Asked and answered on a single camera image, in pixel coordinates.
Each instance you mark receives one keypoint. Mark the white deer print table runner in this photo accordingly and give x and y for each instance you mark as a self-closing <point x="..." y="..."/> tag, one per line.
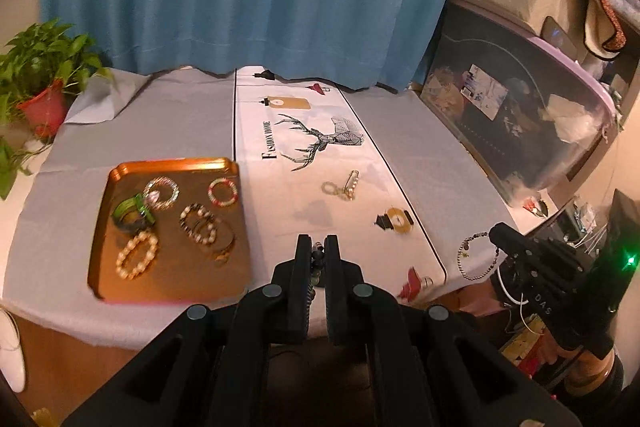
<point x="300" y="132"/>

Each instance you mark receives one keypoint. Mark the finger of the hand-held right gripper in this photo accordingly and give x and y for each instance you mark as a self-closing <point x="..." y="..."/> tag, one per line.
<point x="510" y="242"/>

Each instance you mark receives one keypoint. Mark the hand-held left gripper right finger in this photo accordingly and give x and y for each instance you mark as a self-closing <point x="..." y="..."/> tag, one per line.
<point x="332" y="267"/>

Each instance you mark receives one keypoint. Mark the dark phone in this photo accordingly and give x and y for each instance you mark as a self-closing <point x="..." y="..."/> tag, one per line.
<point x="557" y="34"/>

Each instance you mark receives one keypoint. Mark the thin gold bangle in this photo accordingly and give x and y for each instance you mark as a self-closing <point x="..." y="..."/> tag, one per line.
<point x="220" y="258"/>

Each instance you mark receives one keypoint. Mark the orange metal tray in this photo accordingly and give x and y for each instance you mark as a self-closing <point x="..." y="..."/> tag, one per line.
<point x="165" y="289"/>

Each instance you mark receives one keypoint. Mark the red and white small packet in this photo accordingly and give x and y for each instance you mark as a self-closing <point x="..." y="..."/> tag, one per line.
<point x="536" y="207"/>

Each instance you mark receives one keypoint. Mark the white plastic object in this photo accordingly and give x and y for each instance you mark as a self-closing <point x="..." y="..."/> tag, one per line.
<point x="11" y="352"/>

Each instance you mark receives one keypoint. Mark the potted green plant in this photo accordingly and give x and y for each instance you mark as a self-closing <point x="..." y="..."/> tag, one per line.
<point x="45" y="52"/>

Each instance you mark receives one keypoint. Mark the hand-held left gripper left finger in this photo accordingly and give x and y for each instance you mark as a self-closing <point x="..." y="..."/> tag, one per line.
<point x="302" y="267"/>

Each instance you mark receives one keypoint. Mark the clear storage box purple lid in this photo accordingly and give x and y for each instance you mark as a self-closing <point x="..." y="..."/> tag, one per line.
<point x="500" y="57"/>

